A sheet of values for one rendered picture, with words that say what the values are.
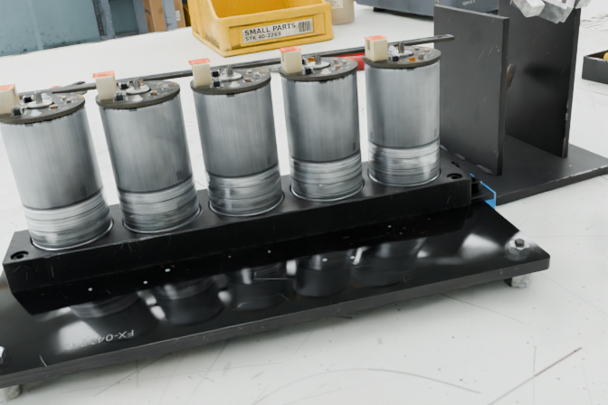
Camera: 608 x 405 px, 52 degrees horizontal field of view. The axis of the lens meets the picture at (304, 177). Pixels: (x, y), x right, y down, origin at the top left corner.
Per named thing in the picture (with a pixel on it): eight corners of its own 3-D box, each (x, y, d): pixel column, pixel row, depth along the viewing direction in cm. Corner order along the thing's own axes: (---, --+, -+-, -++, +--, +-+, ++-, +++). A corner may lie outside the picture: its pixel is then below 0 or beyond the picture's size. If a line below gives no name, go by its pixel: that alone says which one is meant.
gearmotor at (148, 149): (206, 248, 20) (181, 92, 18) (128, 263, 19) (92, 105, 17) (200, 215, 22) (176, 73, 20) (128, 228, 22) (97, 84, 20)
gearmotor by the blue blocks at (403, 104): (451, 202, 21) (453, 53, 19) (384, 214, 21) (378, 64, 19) (422, 175, 24) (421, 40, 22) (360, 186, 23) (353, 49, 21)
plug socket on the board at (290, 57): (310, 70, 19) (308, 49, 19) (283, 74, 19) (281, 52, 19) (304, 65, 20) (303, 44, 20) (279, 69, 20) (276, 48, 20)
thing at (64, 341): (444, 193, 25) (444, 166, 24) (550, 289, 18) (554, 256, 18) (20, 271, 22) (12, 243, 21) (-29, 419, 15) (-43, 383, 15)
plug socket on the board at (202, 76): (221, 83, 19) (218, 61, 19) (192, 88, 19) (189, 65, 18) (218, 77, 20) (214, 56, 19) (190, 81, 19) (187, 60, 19)
